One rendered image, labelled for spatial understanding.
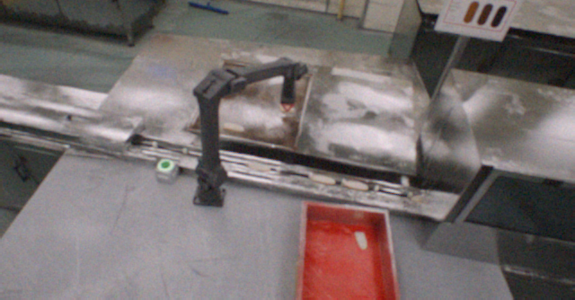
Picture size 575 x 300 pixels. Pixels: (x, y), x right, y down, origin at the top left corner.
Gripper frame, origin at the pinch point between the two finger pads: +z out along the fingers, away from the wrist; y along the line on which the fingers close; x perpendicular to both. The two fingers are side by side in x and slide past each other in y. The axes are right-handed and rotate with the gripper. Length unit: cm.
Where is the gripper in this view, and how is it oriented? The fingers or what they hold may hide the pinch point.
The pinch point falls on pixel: (287, 107)
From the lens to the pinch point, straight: 157.4
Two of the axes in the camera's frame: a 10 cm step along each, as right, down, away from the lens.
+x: -9.9, -1.0, 0.0
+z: -0.6, 6.1, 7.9
